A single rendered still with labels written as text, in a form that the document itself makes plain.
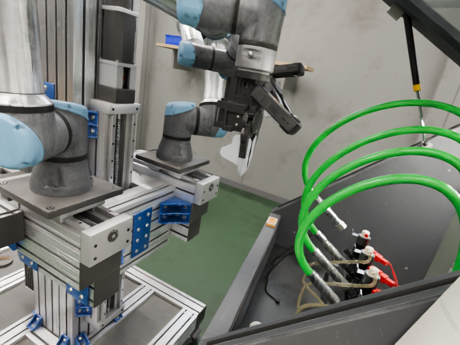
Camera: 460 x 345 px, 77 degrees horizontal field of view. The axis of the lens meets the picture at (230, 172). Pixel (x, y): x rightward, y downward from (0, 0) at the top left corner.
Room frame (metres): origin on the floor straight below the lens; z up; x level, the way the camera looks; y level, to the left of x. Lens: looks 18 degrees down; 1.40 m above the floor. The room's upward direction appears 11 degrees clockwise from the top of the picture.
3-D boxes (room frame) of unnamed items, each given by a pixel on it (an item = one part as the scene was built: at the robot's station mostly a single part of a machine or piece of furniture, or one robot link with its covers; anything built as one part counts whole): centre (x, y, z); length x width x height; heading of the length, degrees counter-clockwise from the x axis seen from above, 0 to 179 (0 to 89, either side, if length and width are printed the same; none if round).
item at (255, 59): (0.59, -0.01, 1.43); 0.08 x 0.08 x 0.05
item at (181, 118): (1.17, 0.24, 1.20); 0.13 x 0.12 x 0.14; 109
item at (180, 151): (1.17, 0.24, 1.09); 0.15 x 0.15 x 0.10
